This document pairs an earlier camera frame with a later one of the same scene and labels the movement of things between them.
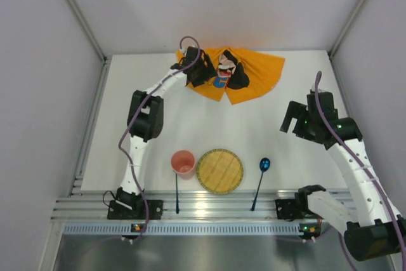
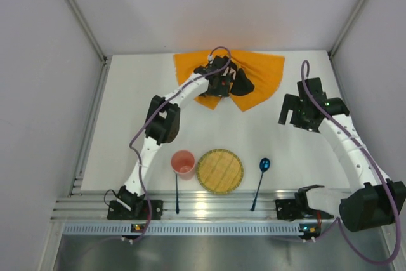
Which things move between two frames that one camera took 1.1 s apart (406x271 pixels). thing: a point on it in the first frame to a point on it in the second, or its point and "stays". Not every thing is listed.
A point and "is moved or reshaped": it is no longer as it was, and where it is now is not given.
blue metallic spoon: (264, 165) stays
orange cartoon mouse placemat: (241, 72) is moved or reshaped
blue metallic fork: (177, 205) stays
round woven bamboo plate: (220, 171) stays
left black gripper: (205, 67) to (233, 78)
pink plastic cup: (183, 163) stays
